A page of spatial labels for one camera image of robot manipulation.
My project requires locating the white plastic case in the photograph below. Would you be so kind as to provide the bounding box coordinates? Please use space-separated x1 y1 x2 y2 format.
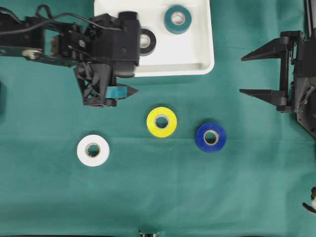
94 0 215 77

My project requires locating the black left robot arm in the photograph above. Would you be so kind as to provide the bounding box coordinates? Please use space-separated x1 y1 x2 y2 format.
0 4 141 107

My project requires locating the black tape roll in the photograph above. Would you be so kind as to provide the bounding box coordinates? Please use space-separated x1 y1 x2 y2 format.
140 29 157 56

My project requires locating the white tape roll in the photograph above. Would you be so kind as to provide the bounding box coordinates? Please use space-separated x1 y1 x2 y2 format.
77 134 110 167

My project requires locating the black aluminium frame rail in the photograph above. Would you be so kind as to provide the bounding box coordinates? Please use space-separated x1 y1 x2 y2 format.
305 0 316 39

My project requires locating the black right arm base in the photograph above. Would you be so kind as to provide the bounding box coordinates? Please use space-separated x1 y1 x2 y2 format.
293 76 316 139

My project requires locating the yellow tape roll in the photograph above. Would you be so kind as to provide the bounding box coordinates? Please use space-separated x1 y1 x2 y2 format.
146 107 177 138

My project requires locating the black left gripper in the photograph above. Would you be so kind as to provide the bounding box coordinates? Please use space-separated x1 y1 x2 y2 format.
74 62 138 107

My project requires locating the green tape roll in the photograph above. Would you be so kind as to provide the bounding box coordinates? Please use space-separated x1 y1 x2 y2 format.
164 5 192 35

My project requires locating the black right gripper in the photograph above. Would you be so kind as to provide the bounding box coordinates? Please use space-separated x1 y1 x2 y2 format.
239 31 316 113

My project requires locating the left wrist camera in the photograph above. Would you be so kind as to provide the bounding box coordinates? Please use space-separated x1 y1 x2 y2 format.
85 11 141 78

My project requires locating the blue tape roll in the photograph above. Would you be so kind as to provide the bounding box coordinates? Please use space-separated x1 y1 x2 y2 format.
195 122 227 153

